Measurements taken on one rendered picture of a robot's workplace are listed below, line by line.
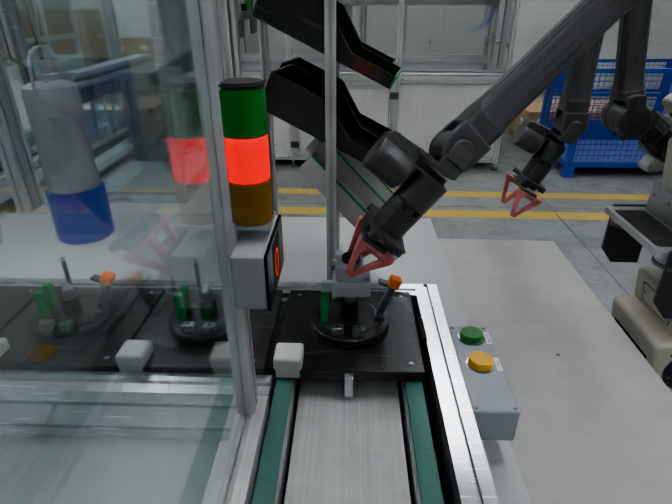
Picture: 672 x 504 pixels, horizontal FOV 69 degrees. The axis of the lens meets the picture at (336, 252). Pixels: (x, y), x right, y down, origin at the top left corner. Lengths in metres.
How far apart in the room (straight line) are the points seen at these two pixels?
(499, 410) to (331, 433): 0.25
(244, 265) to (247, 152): 0.12
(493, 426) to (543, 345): 0.35
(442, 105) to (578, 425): 4.15
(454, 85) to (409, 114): 0.47
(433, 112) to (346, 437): 4.30
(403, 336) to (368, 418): 0.16
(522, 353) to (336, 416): 0.44
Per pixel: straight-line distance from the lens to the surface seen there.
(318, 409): 0.81
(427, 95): 4.85
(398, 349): 0.84
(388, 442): 0.77
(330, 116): 0.94
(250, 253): 0.55
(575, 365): 1.08
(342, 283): 0.81
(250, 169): 0.54
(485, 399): 0.80
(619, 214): 1.34
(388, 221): 0.76
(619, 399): 1.04
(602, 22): 0.86
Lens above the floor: 1.49
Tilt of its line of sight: 27 degrees down
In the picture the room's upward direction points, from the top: straight up
